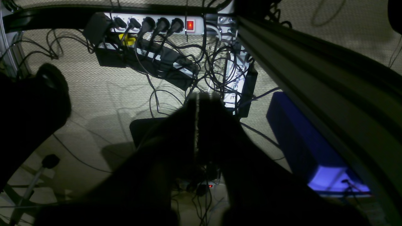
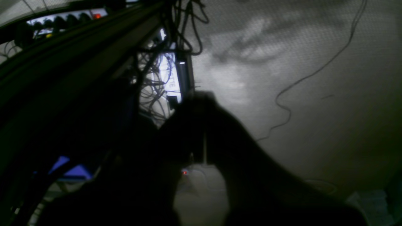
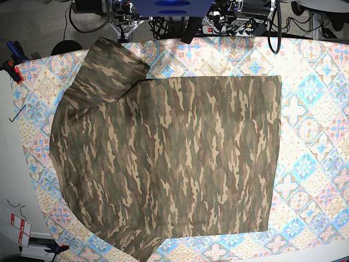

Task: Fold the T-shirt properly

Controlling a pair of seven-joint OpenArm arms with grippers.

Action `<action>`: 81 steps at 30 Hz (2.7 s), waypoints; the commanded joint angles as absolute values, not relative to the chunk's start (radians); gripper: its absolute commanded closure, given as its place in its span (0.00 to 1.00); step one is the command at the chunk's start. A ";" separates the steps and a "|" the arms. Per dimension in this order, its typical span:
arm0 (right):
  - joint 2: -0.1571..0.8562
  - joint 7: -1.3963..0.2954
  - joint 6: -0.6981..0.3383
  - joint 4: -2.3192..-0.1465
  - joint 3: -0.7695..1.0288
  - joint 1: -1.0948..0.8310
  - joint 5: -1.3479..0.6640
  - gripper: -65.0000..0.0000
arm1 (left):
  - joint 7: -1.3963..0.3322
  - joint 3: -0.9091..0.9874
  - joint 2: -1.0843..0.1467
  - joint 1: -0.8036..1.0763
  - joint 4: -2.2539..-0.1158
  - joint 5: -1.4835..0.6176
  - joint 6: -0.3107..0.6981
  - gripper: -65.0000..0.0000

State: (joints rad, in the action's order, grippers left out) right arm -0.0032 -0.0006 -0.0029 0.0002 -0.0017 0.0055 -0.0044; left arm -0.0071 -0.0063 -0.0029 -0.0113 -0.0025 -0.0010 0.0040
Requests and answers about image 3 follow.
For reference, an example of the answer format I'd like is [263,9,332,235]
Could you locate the blue clamp bottom left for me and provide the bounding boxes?
[44,244,69,262]

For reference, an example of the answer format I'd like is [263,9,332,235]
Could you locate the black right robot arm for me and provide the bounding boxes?
[71,0,131,15]

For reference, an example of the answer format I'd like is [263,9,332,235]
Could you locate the camouflage T-shirt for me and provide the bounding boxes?
[50,38,282,261]

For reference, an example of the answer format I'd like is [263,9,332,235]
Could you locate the red black clamp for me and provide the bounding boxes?
[2,61,23,84]

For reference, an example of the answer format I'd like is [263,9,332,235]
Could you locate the black round stand base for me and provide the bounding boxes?
[51,40,82,56]

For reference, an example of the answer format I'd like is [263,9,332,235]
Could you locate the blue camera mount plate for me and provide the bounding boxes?
[131,0,213,17]

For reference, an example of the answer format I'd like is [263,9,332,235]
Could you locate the black thick cable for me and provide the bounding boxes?
[267,0,282,55]

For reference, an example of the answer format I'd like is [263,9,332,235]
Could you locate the red white paper tag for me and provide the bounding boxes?
[11,213,32,247]

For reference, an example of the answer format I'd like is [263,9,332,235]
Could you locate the blue handled clamp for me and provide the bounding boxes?
[6,41,29,64]

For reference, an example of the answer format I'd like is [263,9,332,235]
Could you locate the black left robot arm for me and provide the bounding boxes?
[214,0,276,16]

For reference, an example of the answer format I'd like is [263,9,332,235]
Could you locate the white power strip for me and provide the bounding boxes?
[201,17,267,37]

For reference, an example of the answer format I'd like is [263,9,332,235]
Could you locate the patterned tile tablecloth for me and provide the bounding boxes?
[11,37,348,261]

